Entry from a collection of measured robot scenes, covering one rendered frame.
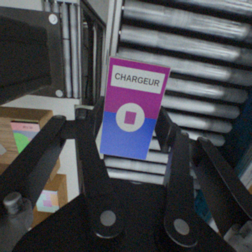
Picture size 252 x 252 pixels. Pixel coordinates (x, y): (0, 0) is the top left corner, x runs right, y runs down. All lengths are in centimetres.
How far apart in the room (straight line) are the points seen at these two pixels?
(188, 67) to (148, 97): 41
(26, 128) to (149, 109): 57
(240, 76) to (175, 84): 22
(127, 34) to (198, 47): 23
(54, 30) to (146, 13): 28
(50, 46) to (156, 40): 33
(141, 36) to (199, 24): 18
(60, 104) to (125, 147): 45
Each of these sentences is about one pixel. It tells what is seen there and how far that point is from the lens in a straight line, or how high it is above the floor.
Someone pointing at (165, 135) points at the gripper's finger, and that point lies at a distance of 16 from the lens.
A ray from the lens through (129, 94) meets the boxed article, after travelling 19.
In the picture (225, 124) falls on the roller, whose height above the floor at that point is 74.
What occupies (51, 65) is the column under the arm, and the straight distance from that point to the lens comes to 60.
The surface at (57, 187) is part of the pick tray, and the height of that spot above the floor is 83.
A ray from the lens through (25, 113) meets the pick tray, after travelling 64.
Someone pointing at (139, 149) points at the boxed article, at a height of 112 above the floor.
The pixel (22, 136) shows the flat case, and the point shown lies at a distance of 73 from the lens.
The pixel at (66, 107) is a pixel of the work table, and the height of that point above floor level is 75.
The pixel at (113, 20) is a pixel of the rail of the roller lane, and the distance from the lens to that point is 57.
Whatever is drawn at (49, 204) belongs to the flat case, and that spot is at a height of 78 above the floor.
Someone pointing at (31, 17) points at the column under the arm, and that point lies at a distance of 62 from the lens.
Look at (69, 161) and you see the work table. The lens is 75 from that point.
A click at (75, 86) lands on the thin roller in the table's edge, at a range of 59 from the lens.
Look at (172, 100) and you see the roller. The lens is 60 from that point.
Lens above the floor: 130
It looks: 65 degrees down
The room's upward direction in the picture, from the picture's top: 177 degrees counter-clockwise
